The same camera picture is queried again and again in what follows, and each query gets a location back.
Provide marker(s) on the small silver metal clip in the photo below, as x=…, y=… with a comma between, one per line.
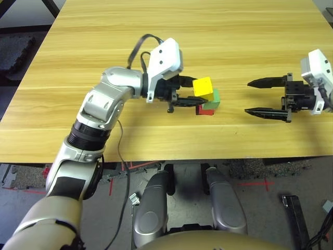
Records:
x=134, y=198

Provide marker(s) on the red wooden block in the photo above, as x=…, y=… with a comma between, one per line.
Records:
x=205, y=112

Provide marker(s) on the black diagonal table strut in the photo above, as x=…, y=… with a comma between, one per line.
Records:
x=52, y=7

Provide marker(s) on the small grey box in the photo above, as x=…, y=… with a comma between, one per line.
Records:
x=326, y=205

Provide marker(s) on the yellow wooden block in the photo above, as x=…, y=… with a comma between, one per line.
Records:
x=203, y=87

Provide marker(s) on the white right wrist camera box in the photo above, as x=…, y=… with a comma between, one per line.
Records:
x=318, y=65

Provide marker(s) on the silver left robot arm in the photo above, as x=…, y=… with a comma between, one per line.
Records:
x=109, y=88

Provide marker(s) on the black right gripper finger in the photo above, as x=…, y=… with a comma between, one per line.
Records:
x=268, y=113
x=265, y=82

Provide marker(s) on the speckled grey floor mat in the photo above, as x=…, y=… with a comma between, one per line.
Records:
x=260, y=168
x=28, y=177

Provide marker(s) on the grey robot leg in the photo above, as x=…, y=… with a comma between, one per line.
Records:
x=226, y=205
x=151, y=208

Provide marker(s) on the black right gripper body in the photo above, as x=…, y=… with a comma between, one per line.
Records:
x=299, y=93

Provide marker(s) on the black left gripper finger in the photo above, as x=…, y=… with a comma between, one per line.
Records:
x=187, y=101
x=187, y=80

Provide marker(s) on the grey left robot leg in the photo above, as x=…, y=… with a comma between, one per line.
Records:
x=151, y=208

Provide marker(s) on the tan robot torso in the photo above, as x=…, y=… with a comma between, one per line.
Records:
x=208, y=242

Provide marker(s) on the black metal floor stand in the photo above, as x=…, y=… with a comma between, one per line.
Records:
x=295, y=211

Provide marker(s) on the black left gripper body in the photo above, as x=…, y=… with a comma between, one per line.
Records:
x=164, y=89

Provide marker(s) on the black foam floor mat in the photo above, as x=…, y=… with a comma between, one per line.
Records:
x=14, y=53

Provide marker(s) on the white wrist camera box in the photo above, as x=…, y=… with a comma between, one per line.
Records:
x=318, y=65
x=165, y=57

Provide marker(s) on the grey right robot leg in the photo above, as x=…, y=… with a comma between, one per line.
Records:
x=226, y=205

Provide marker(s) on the black horizontal table bar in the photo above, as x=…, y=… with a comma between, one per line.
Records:
x=24, y=28

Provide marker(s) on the green wooden block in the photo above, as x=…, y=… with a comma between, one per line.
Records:
x=214, y=102

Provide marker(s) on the black robot waist joint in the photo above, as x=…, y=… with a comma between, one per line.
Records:
x=191, y=228

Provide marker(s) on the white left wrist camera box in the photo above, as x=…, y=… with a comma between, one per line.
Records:
x=165, y=57

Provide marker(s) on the black mat with red lines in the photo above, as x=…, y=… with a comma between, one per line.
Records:
x=145, y=164

